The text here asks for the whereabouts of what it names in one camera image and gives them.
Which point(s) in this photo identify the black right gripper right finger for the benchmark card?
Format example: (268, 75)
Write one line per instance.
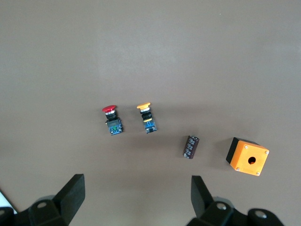
(202, 202)

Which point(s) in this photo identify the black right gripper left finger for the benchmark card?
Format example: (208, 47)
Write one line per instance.
(70, 200)

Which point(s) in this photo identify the orange and black button box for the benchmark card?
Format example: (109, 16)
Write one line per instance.
(249, 160)

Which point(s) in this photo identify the red mushroom push button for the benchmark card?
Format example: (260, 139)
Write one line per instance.
(114, 124)

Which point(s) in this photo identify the yellow mushroom push button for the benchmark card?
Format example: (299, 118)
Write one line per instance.
(148, 122)

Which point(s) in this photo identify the small black module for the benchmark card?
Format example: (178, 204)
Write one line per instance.
(191, 147)

